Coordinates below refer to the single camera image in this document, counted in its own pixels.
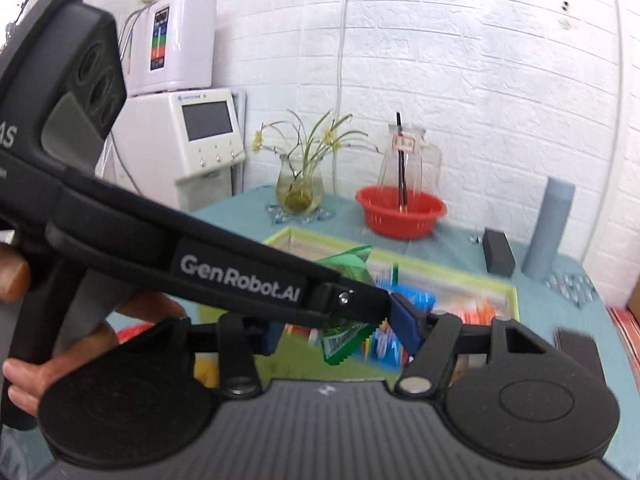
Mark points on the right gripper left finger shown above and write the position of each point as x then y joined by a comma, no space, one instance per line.
155,394

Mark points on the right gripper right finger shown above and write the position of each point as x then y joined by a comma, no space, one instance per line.
511,395

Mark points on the green snack pack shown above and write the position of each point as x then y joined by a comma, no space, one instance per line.
362,306

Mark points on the person's left hand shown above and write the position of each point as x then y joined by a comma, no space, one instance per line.
29,382

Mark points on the red snack bag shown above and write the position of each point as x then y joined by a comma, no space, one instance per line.
129,332

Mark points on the smartphone on table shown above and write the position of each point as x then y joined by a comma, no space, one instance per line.
582,348

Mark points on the silver orange snack pack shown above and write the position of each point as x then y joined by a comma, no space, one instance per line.
475,312

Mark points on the white water purifier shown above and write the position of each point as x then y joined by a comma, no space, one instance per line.
170,47

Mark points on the blue cookie snack pack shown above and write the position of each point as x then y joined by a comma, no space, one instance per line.
397,339

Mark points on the white machine with screen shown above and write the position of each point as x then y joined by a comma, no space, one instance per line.
182,149

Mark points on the black small box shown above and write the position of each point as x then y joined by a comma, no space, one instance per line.
498,254

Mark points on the green cardboard box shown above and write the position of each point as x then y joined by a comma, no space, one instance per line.
299,355

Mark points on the grey cylinder speaker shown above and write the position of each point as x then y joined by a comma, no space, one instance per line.
551,222

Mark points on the red plastic basket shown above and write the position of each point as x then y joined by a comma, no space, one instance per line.
384,216

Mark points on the clear glass pitcher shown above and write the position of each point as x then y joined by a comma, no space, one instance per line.
411,166

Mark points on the glass vase with plant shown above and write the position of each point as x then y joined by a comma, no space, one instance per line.
301,149

